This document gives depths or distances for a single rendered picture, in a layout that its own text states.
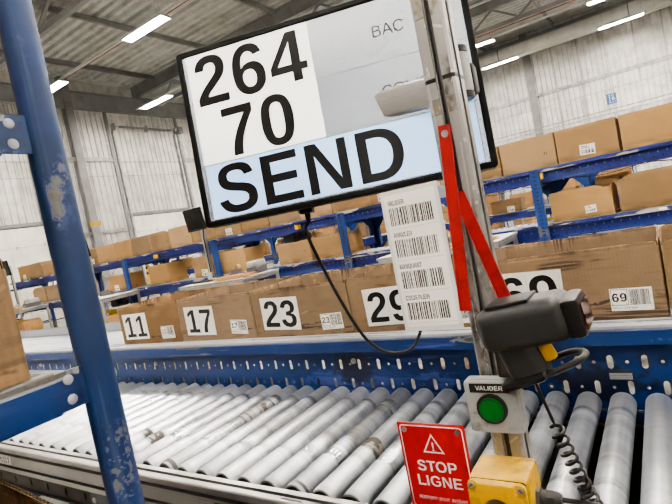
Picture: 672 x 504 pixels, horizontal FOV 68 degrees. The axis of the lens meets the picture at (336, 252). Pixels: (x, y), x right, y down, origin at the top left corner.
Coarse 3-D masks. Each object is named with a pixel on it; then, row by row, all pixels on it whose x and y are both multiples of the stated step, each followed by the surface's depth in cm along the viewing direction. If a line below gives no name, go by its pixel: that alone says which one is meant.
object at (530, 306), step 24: (480, 312) 58; (504, 312) 56; (528, 312) 54; (552, 312) 53; (576, 312) 52; (480, 336) 58; (504, 336) 56; (528, 336) 55; (552, 336) 53; (576, 336) 52; (504, 360) 58; (528, 360) 57; (504, 384) 58; (528, 384) 57
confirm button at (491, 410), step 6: (486, 402) 61; (492, 402) 61; (498, 402) 61; (480, 408) 62; (486, 408) 62; (492, 408) 61; (498, 408) 61; (486, 414) 62; (492, 414) 61; (498, 414) 61; (492, 420) 61; (498, 420) 61
